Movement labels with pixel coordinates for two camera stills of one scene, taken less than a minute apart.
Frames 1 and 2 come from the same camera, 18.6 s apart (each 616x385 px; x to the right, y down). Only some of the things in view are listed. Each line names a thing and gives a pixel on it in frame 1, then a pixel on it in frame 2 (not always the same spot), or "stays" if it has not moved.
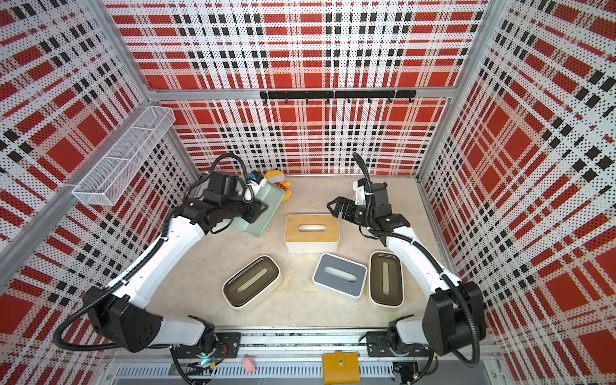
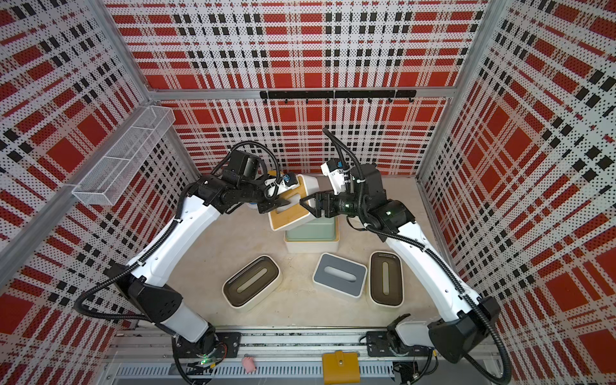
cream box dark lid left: [251, 284] stays
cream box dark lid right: [386, 279] stays
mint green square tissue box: [270, 195] → [325, 228]
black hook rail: [327, 95] stays
